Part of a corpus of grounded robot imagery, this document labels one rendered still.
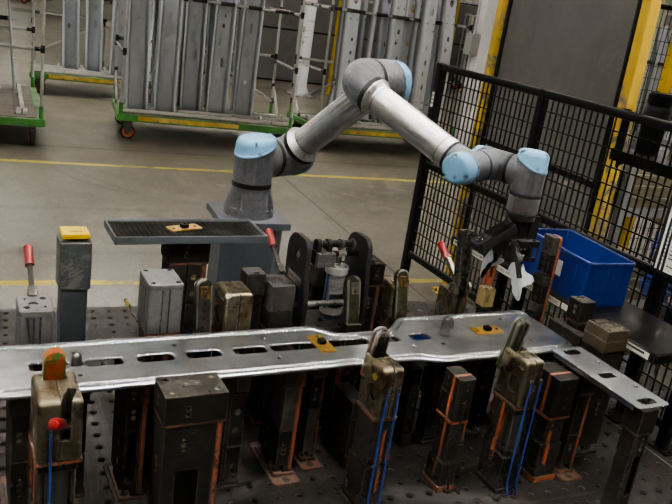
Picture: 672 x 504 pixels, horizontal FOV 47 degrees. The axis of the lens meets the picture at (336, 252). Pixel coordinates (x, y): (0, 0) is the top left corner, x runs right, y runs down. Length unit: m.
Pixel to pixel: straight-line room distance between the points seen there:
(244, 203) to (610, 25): 2.33
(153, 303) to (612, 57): 2.81
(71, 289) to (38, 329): 0.20
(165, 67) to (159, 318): 6.98
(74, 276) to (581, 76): 2.92
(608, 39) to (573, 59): 0.25
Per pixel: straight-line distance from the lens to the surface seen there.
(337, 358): 1.70
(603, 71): 4.01
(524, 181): 1.87
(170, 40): 8.58
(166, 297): 1.70
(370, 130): 9.36
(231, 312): 1.76
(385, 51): 9.82
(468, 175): 1.78
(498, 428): 1.88
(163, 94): 8.61
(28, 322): 1.68
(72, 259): 1.83
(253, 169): 2.21
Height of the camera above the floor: 1.74
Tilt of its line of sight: 18 degrees down
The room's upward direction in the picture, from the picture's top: 9 degrees clockwise
